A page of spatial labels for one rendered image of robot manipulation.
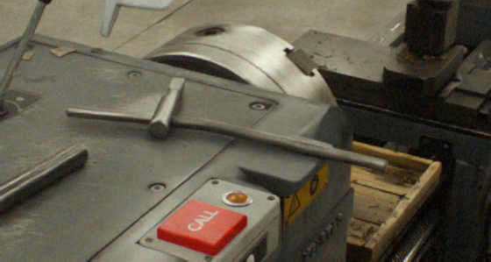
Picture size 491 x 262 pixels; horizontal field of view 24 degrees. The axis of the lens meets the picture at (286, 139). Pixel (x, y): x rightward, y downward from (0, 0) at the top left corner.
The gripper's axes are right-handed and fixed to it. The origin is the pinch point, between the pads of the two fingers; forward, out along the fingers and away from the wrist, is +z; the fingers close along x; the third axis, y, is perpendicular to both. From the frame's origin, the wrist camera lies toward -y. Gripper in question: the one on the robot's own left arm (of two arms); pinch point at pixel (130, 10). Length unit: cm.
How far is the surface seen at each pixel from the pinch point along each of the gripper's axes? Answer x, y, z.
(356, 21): 364, -19, 136
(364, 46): 105, 12, 38
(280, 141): 7.1, 16.3, 10.5
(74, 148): -3.1, -1.0, 14.5
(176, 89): 13.6, 2.8, 13.1
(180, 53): 31.5, -2.6, 17.9
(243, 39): 38.1, 3.2, 15.8
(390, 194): 68, 28, 44
